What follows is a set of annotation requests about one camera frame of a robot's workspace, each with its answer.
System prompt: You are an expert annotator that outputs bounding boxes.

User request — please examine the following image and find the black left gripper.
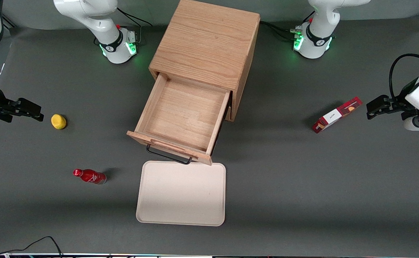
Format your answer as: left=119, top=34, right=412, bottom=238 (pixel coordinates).
left=367, top=93, right=419, bottom=121

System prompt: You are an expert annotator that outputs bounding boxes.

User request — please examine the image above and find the wooden drawer with long handle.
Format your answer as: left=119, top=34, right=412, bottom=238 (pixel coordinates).
left=126, top=72, right=231, bottom=166

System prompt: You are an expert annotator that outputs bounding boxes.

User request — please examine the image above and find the oak wooden drawer cabinet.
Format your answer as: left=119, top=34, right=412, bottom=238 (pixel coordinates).
left=149, top=0, right=261, bottom=122

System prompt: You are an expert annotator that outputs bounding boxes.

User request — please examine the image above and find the yellow lemon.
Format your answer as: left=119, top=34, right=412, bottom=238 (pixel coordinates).
left=51, top=114, right=67, bottom=130

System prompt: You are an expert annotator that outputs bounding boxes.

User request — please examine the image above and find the red and white carton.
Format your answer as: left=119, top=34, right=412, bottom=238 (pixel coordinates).
left=312, top=97, right=363, bottom=134

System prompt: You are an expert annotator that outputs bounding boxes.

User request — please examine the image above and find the red drink bottle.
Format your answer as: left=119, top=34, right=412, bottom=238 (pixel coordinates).
left=73, top=169, right=107, bottom=185

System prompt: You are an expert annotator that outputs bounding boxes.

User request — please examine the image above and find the beige rectangular tray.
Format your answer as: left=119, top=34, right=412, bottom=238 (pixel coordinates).
left=136, top=161, right=226, bottom=227

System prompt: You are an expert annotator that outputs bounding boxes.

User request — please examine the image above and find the black left arm looped cable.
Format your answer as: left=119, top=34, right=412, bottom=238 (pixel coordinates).
left=389, top=54, right=419, bottom=101

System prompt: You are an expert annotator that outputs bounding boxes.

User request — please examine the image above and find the thin black table-edge cable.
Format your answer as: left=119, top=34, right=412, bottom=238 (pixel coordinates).
left=0, top=236, right=63, bottom=258

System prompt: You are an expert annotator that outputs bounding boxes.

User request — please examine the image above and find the black left arm base cable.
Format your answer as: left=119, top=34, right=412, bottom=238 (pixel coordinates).
left=260, top=21, right=303, bottom=40

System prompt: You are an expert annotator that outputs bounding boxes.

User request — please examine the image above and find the black arm base cable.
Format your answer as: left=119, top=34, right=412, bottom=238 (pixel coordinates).
left=260, top=21, right=303, bottom=40
left=117, top=7, right=152, bottom=27

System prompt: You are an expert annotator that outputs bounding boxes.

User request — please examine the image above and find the black right arm base cable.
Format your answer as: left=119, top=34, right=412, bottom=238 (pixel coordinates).
left=117, top=7, right=152, bottom=27

